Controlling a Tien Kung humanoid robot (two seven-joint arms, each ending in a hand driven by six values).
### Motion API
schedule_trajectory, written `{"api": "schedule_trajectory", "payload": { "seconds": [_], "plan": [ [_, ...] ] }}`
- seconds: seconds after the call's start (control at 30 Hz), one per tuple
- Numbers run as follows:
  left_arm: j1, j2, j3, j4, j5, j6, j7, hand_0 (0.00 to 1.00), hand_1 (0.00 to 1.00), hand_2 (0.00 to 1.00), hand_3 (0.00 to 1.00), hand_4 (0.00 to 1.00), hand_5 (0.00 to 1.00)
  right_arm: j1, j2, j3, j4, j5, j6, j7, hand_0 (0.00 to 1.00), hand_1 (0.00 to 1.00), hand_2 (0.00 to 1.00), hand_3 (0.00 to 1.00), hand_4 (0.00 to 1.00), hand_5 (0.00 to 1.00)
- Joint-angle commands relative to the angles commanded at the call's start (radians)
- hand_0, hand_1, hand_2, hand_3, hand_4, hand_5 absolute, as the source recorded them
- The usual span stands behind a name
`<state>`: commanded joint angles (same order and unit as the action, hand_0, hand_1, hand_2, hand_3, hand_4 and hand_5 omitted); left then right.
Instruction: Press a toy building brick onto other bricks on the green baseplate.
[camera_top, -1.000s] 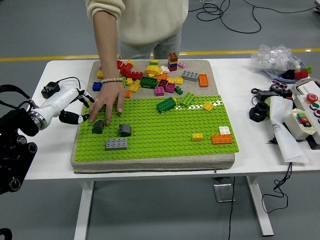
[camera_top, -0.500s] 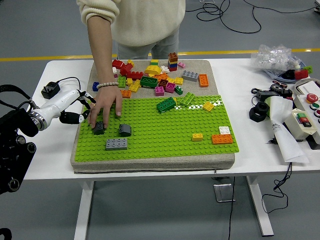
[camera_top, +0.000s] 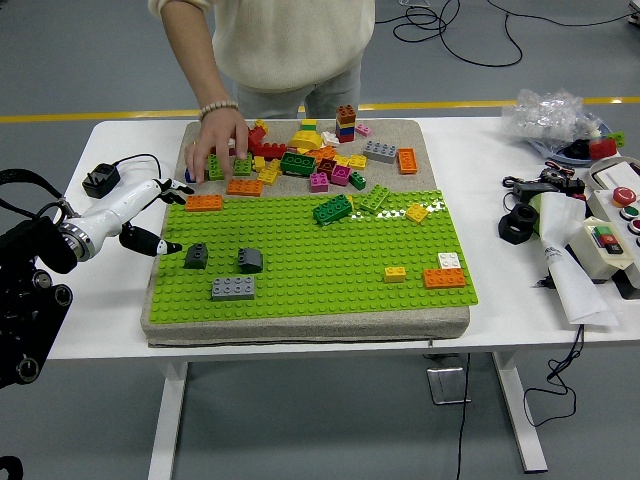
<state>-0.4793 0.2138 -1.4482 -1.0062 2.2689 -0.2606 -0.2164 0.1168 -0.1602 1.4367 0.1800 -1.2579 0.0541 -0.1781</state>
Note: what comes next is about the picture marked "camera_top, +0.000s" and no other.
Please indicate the lime green long brick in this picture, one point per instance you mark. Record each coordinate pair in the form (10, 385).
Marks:
(375, 198)
(215, 170)
(243, 167)

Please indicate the small black part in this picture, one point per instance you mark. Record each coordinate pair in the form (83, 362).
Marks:
(576, 149)

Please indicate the person's right hand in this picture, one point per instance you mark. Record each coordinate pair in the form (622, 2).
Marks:
(220, 137)

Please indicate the white table leg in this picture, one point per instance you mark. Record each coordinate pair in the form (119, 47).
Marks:
(167, 425)
(520, 420)

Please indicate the grey-brown mat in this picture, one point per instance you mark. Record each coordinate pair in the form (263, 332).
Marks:
(425, 165)

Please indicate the dark green long brick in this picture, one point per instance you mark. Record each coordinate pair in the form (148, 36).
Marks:
(331, 209)
(298, 164)

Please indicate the small white switch box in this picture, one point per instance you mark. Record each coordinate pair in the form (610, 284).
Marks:
(587, 250)

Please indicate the large black nut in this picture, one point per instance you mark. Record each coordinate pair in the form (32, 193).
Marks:
(510, 231)

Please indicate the green studded baseplate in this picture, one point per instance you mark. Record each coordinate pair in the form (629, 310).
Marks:
(310, 270)

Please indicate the orange long brick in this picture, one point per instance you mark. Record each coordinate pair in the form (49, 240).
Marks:
(444, 278)
(407, 161)
(204, 203)
(246, 188)

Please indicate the dark red square brick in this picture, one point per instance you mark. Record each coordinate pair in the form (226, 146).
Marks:
(326, 166)

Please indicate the light grey long brick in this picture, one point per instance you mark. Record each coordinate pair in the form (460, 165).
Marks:
(380, 151)
(232, 288)

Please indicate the person's right forearm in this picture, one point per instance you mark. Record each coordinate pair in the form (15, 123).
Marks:
(195, 55)

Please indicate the clear plastic bag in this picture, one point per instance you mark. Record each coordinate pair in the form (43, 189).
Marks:
(545, 117)

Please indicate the red long brick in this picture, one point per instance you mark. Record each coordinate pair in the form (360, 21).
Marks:
(270, 151)

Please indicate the black power adapter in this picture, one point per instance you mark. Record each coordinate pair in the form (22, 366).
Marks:
(537, 188)

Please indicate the white square brick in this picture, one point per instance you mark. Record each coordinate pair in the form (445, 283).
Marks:
(449, 260)

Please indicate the yellow square brick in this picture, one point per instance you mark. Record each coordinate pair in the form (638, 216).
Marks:
(416, 212)
(357, 162)

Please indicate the person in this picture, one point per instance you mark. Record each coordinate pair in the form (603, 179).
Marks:
(295, 40)

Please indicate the yellow long brick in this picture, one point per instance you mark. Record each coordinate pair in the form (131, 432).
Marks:
(268, 175)

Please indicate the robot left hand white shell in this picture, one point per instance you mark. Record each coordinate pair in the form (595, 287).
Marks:
(115, 207)

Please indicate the white flat device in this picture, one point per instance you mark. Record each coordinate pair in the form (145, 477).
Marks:
(617, 175)

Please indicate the brown orange blue red tower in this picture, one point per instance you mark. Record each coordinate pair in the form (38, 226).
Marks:
(345, 124)

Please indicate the white paper sheet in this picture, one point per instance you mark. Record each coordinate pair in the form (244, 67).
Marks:
(570, 280)

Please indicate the black power plug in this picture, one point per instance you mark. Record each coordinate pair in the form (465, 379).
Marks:
(101, 181)

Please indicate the dark grey sloped brick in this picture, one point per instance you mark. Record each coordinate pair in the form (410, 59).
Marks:
(196, 257)
(250, 260)

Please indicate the magenta square brick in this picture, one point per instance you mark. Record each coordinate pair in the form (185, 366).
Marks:
(340, 175)

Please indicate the pale blue bowl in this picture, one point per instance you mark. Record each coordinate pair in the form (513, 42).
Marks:
(552, 153)

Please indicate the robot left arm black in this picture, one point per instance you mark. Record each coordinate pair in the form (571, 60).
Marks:
(30, 245)

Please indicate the blue square brick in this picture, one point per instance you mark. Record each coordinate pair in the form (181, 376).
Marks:
(188, 176)

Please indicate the metal floor plate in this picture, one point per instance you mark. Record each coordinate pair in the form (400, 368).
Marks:
(445, 385)

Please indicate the control box with buttons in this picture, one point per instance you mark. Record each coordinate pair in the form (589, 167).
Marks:
(607, 205)

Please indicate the small yellow brick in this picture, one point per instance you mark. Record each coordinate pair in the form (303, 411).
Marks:
(261, 125)
(341, 160)
(258, 163)
(394, 274)

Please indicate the yellow arch brick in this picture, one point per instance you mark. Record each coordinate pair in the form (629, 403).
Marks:
(305, 140)

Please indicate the small lime green brick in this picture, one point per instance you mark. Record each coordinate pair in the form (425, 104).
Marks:
(618, 138)

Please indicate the lime and yellow brick stack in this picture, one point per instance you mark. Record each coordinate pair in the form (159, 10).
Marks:
(309, 125)

